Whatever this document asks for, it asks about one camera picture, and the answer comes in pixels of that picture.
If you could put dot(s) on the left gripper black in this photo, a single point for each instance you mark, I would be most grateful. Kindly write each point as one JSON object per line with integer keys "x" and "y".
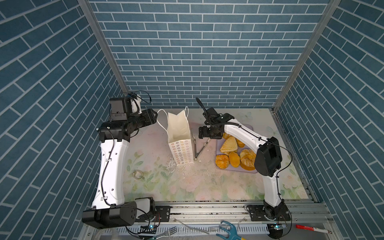
{"x": 148, "y": 117}

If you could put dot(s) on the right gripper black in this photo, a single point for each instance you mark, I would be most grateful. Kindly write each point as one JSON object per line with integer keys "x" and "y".
{"x": 204, "y": 134}

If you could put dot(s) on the small ridged oval bread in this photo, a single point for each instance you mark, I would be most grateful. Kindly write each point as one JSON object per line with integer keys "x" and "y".
{"x": 240, "y": 144}

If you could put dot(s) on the metal bread tongs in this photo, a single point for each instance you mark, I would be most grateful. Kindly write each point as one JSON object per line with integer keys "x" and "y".
{"x": 197, "y": 152}

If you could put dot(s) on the white paper gift bag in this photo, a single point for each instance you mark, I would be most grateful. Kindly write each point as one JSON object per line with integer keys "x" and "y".
{"x": 180, "y": 139}

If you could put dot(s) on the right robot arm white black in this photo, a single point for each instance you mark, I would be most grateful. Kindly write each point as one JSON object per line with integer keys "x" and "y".
{"x": 267, "y": 163}

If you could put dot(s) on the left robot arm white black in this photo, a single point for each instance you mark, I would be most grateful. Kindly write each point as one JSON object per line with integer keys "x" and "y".
{"x": 114, "y": 168}

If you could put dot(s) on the small croissant bread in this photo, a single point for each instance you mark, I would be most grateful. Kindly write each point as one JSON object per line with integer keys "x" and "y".
{"x": 226, "y": 136}

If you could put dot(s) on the triangular sandwich bread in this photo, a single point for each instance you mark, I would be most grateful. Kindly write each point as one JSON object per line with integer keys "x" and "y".
{"x": 230, "y": 145}

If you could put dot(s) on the round ridged bun bread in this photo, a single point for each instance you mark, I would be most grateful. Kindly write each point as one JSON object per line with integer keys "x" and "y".
{"x": 222, "y": 161}

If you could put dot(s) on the small smooth oval bread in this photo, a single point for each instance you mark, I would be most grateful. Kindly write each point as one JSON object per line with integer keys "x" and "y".
{"x": 234, "y": 159}

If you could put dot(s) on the teal plastic clamp tool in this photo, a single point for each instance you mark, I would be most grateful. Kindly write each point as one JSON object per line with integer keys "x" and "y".
{"x": 230, "y": 230}

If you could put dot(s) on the metal fork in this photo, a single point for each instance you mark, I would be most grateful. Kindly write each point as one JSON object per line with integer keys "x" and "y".
{"x": 167, "y": 233}

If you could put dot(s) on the red white marker pen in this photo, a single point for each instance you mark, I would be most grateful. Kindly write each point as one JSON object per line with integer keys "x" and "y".
{"x": 314, "y": 229}

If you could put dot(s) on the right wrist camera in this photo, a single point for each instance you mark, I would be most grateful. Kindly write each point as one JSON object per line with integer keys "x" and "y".
{"x": 214, "y": 118}

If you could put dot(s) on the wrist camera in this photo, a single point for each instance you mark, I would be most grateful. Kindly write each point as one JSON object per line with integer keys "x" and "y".
{"x": 121, "y": 108}
{"x": 214, "y": 118}

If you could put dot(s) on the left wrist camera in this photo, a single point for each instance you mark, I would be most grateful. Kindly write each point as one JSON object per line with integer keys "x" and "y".
{"x": 121, "y": 108}

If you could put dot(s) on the large twisted ring bread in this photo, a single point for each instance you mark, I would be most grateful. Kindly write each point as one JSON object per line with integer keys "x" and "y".
{"x": 247, "y": 158}

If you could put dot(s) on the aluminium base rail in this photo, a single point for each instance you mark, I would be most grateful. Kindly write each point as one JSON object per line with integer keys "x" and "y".
{"x": 214, "y": 212}

